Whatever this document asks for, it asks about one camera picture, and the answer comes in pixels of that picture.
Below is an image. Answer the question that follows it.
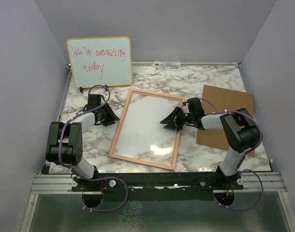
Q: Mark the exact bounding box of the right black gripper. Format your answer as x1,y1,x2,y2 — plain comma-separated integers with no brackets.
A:
161,106,194,131

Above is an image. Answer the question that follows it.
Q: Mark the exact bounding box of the white photo paper sheet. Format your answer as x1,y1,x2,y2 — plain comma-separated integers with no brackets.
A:
116,94,180,158

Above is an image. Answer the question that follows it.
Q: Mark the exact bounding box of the pink wooden photo frame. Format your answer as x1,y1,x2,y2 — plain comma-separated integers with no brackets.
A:
108,88,186,172

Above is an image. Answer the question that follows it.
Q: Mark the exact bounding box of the brown cardboard backing board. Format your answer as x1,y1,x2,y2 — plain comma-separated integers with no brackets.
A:
196,85,254,151

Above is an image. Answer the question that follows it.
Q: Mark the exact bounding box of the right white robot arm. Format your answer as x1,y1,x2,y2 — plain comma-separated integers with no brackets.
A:
160,97,263,189

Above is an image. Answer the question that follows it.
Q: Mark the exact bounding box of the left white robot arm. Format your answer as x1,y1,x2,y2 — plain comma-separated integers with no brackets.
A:
45,94,119,191

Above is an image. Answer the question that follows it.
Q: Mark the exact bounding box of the small whiteboard with red writing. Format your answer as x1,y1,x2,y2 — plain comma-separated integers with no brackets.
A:
66,36,133,89

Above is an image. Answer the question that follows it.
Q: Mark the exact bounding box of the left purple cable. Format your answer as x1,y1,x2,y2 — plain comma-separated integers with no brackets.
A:
57,84,129,213

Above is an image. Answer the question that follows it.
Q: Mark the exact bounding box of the white label strip at wall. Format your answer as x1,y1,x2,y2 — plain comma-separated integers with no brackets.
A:
152,61,181,71

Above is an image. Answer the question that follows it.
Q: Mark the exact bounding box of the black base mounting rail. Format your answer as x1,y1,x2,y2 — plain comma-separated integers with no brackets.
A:
72,172,243,202

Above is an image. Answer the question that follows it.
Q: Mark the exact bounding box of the aluminium front rail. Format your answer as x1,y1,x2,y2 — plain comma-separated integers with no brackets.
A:
30,172,288,194

